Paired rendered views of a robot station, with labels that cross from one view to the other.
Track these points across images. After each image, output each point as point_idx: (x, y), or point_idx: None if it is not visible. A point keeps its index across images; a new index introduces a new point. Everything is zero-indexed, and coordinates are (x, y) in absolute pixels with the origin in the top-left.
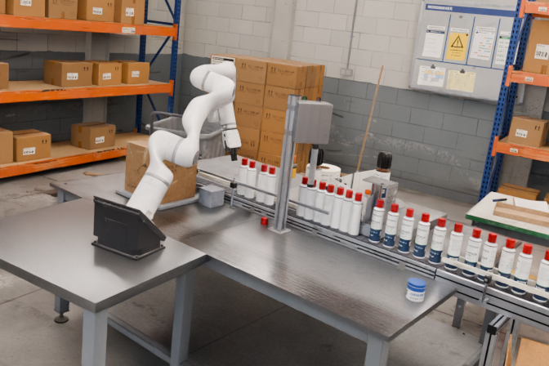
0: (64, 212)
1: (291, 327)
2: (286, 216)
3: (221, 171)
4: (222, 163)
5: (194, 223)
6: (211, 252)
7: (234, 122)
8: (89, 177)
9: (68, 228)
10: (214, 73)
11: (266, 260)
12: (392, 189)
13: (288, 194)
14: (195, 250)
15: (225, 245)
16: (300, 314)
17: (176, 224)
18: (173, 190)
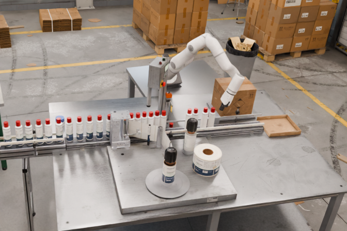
0: None
1: None
2: None
3: (288, 157)
4: (313, 167)
5: (184, 106)
6: (146, 98)
7: (228, 87)
8: (273, 101)
9: (194, 78)
10: (198, 36)
11: (127, 107)
12: (111, 118)
13: (158, 110)
14: (151, 96)
15: (151, 104)
16: None
17: (185, 102)
18: (215, 102)
